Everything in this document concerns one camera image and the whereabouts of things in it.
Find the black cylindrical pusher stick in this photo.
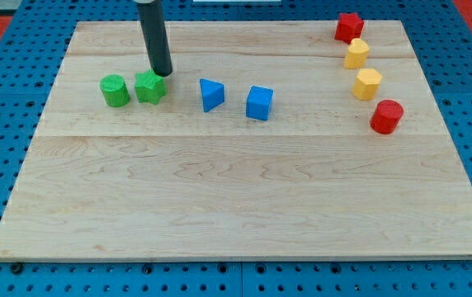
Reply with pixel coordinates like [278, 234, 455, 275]
[136, 0, 173, 77]

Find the green star block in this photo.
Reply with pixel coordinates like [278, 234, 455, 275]
[135, 69, 167, 105]

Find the green cylinder block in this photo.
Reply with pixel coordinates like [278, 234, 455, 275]
[99, 74, 130, 107]

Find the red star block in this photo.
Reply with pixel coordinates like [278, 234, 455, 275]
[334, 12, 364, 44]

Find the blue triangle block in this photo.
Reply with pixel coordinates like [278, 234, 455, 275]
[200, 78, 224, 112]

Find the blue cube block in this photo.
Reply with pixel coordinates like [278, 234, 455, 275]
[246, 86, 274, 121]

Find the wooden board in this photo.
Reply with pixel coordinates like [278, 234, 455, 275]
[0, 21, 472, 263]

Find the yellow heart block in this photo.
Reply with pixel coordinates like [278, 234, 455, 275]
[343, 38, 371, 69]

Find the yellow hexagon block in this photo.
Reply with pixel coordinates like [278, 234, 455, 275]
[352, 68, 383, 101]

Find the red cylinder block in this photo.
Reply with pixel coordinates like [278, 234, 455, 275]
[370, 99, 404, 134]

